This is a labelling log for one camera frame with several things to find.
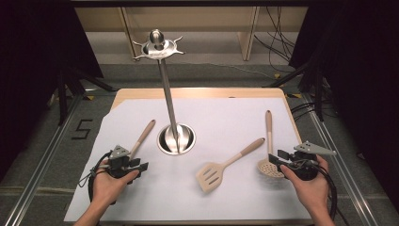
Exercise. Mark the person's right hand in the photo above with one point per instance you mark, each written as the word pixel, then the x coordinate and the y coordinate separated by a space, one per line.
pixel 310 191

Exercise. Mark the person's left hand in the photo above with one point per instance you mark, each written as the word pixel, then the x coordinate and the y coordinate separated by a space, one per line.
pixel 108 188

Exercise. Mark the beige perforated skimmer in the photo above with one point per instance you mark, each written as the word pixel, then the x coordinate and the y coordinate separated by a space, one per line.
pixel 268 125

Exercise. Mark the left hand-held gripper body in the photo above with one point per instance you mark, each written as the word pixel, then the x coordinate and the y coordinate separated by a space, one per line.
pixel 119 164

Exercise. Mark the black tripod stand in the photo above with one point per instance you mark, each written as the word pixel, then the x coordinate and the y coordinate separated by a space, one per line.
pixel 62 94
pixel 319 94

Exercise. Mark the steel utensil rack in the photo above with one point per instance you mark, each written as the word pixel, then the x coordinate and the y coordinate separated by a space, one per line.
pixel 169 103

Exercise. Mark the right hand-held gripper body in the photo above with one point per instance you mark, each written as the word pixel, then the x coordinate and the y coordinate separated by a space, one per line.
pixel 304 166

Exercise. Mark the white table mat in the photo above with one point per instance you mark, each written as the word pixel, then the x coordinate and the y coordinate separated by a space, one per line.
pixel 219 119

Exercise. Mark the aluminium floor rail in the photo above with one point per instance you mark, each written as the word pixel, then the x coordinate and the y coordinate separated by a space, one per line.
pixel 40 163
pixel 345 175

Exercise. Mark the light wooden furniture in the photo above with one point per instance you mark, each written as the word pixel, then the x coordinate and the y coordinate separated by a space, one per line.
pixel 204 19

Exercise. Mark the beige kitchen utensil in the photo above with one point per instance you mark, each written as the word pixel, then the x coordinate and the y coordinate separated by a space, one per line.
pixel 144 135

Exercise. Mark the black curtain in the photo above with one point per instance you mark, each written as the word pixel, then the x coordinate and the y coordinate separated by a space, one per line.
pixel 360 62
pixel 31 47

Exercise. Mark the beige slotted spatula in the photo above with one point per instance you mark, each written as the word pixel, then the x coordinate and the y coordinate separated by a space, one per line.
pixel 210 175

